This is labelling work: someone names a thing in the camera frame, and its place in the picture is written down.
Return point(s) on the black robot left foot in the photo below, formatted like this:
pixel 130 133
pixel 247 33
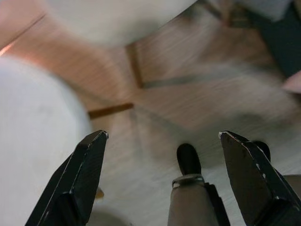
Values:
pixel 188 160

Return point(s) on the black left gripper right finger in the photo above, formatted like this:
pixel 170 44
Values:
pixel 254 179

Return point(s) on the dark teal furniture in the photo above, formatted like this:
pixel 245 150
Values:
pixel 279 40

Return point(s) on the white cushioned seat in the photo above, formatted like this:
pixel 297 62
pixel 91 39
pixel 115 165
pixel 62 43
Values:
pixel 110 18

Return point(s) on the pink cloth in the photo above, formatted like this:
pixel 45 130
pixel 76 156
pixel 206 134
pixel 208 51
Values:
pixel 293 84

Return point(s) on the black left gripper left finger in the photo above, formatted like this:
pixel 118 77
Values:
pixel 77 179

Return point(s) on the grey robot right leg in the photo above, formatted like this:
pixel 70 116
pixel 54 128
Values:
pixel 292 186

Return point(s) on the black robot right foot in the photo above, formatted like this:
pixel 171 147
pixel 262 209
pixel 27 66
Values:
pixel 264 148

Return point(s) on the black robot foot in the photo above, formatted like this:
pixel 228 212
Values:
pixel 188 160
pixel 264 148

